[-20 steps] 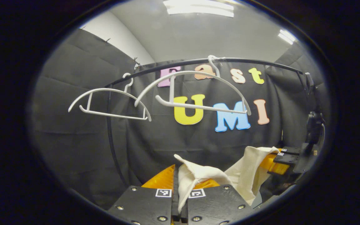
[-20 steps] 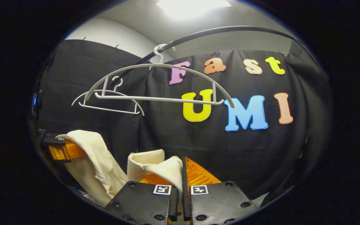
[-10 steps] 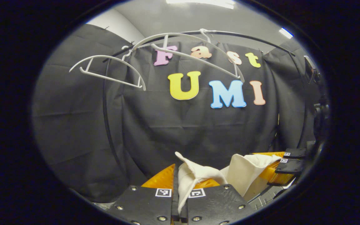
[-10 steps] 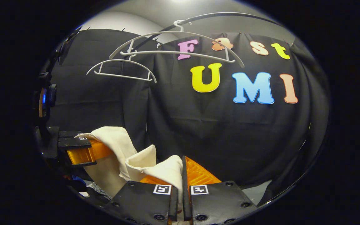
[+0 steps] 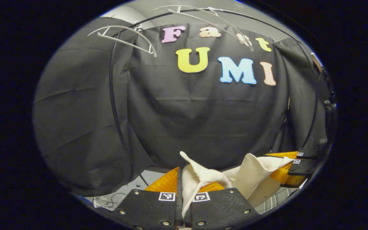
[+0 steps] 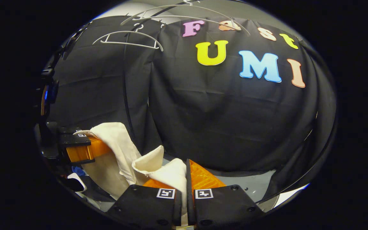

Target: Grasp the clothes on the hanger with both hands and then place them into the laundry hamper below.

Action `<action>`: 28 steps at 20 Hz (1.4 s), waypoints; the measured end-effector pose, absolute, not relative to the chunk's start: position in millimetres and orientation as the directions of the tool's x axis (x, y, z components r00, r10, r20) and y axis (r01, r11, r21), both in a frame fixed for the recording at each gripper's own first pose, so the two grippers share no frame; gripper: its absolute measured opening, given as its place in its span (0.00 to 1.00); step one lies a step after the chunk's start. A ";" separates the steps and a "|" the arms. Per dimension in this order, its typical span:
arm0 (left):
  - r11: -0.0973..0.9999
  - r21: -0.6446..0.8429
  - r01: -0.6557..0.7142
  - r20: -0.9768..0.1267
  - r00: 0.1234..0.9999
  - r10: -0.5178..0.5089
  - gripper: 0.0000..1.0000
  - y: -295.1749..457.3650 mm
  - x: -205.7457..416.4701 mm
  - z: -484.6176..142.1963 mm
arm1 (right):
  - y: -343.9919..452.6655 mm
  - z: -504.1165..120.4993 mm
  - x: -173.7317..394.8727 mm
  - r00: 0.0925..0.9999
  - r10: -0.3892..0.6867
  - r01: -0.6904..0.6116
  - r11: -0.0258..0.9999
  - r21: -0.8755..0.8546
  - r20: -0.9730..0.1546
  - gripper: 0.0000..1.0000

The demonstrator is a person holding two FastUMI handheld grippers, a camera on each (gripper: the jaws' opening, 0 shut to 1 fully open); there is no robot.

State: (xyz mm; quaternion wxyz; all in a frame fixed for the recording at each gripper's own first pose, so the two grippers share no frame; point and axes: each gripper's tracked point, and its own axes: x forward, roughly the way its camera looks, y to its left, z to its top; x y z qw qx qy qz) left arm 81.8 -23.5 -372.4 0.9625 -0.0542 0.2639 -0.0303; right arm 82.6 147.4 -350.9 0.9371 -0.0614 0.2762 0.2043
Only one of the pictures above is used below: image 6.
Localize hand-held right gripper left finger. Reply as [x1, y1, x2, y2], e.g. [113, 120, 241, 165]
[107, 178, 182, 229]

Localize black backdrop cloth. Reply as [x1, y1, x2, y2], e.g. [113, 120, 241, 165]
[48, 14, 336, 205]

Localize white plastic clothes hanger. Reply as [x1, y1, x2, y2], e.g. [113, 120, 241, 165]
[120, 0, 251, 35]
[92, 24, 164, 51]

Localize cream shirt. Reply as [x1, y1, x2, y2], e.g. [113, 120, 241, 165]
[74, 122, 188, 228]

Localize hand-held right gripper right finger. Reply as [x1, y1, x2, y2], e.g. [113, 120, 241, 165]
[186, 158, 265, 229]

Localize black clothes rack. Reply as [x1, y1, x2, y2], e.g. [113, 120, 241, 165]
[122, 0, 338, 205]

